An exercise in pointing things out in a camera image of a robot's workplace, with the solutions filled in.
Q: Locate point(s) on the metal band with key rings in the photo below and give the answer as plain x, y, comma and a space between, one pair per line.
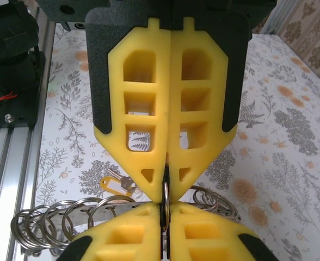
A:
122, 208

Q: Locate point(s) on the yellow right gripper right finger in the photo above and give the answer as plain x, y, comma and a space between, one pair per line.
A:
192, 220

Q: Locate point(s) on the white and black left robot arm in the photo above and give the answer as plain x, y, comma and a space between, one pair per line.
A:
10, 32

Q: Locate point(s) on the aluminium front rail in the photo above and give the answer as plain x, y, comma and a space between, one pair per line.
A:
13, 168

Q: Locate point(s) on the aluminium side rail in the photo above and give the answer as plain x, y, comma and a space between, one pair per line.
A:
267, 17

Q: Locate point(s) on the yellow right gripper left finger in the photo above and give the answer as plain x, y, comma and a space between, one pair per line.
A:
138, 223

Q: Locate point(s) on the black fob key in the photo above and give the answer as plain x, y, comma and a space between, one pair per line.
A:
165, 176

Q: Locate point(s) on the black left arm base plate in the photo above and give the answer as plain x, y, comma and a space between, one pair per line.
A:
18, 108

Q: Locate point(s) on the yellow tagged silver key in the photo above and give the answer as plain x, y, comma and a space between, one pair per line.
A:
113, 187

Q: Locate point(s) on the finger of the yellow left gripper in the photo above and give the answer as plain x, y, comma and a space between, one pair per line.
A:
116, 81
217, 81

